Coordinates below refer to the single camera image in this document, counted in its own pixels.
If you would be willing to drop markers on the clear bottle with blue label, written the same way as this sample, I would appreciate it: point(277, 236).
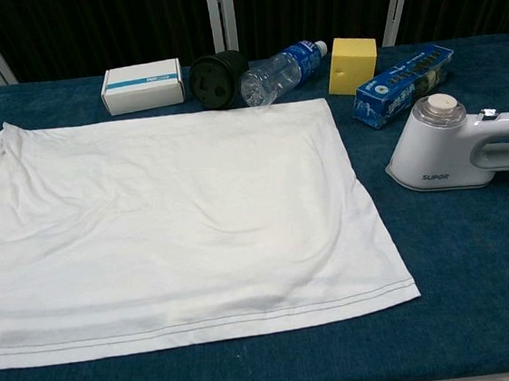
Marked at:
point(278, 72)

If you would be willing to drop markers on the dark blue table cloth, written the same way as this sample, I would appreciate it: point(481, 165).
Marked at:
point(472, 267)

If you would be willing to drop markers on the long blue carton box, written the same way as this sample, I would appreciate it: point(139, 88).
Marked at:
point(390, 94)

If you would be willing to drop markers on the white handheld garment steamer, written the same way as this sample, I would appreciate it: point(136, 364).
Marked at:
point(419, 155)

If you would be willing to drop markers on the white box with blue stripe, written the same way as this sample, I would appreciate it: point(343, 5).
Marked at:
point(144, 90)

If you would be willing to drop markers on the black cylindrical cup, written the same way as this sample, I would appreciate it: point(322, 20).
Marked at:
point(211, 83)

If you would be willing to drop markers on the yellow sponge cube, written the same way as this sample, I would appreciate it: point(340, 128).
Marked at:
point(351, 66)

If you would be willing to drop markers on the white cotton garment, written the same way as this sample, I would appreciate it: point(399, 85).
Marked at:
point(171, 217)

